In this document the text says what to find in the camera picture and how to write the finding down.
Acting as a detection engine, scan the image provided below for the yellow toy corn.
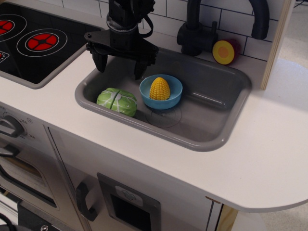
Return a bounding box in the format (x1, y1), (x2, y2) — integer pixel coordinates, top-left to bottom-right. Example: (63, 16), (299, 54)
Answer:
(149, 77), (171, 101)

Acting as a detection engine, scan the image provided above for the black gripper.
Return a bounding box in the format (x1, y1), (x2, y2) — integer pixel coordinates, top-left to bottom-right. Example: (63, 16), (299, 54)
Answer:
(84, 29), (159, 80)

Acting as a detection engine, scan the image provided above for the black cable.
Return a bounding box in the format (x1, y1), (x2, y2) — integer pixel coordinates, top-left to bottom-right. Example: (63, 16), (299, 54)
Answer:
(0, 213), (15, 231)

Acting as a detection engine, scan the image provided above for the black toy faucet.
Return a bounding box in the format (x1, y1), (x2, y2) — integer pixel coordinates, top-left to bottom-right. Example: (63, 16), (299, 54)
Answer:
(177, 0), (270, 56)

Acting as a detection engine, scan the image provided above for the grey oven knob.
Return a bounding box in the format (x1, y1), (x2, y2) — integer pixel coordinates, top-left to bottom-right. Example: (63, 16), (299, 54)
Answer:
(0, 115), (25, 138)

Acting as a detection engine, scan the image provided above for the black toy stovetop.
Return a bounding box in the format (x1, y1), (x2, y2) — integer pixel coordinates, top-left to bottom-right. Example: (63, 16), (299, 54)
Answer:
(0, 1), (100, 89)

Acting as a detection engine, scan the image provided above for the black cabinet door handle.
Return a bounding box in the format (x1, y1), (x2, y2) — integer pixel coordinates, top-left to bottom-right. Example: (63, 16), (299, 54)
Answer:
(76, 182), (99, 222)

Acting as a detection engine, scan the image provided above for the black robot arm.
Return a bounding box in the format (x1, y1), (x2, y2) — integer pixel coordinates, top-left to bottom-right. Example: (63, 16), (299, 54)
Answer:
(85, 0), (159, 79)

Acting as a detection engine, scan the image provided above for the grey oven door handle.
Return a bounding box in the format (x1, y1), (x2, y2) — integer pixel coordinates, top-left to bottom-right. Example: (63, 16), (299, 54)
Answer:
(0, 144), (20, 158)

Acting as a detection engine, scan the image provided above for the wooden side panel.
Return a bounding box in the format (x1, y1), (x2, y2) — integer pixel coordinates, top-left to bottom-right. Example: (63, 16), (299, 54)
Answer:
(260, 0), (295, 90)

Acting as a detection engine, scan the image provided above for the green toy cabbage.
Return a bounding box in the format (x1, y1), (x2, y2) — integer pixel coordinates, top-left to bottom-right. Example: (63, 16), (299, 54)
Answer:
(96, 88), (137, 117)

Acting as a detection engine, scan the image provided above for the toy oven door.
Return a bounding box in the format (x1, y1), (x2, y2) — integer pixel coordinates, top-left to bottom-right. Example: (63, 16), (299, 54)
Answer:
(0, 138), (81, 231)

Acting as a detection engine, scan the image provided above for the blue plastic bowl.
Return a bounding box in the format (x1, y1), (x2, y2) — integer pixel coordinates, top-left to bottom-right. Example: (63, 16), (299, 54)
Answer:
(139, 74), (183, 110)

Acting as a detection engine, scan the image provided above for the grey toy dispenser panel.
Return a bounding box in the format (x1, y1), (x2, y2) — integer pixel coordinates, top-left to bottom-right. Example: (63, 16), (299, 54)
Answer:
(97, 173), (162, 231)

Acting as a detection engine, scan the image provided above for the grey plastic sink basin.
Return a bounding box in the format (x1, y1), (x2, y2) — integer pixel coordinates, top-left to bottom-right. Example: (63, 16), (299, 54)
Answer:
(75, 48), (251, 152)

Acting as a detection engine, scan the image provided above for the red yellow toy fruit half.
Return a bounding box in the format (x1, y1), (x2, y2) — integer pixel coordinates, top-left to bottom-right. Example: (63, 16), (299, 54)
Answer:
(212, 39), (242, 65)

